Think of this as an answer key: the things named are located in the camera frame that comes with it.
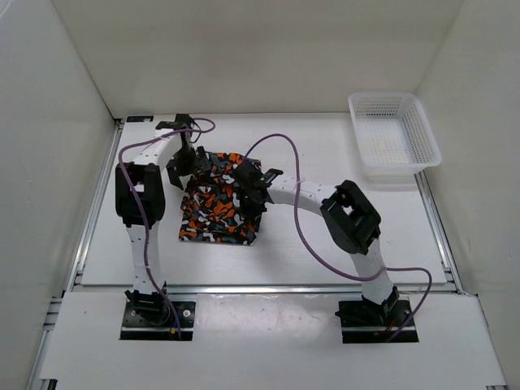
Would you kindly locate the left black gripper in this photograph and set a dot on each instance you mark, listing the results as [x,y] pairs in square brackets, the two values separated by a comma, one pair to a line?
[175,171]

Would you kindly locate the white plastic basket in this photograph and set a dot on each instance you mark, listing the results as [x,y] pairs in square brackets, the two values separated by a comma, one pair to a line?
[394,136]

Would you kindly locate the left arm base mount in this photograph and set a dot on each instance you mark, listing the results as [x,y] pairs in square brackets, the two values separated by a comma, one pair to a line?
[153,320]

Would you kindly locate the front aluminium rail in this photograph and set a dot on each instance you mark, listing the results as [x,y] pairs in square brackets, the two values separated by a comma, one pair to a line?
[265,289]

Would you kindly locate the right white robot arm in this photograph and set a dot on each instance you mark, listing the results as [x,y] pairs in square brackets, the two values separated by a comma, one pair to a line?
[350,218]

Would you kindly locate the orange camouflage shorts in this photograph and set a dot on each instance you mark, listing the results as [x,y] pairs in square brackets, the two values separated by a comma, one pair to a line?
[214,209]

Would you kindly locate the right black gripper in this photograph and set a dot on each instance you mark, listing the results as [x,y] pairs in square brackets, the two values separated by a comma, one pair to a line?
[251,213]

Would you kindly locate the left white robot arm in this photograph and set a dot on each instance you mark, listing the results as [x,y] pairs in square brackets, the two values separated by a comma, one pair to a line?
[140,202]

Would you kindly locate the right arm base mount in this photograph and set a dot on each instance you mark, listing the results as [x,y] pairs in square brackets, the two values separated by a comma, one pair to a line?
[358,326]

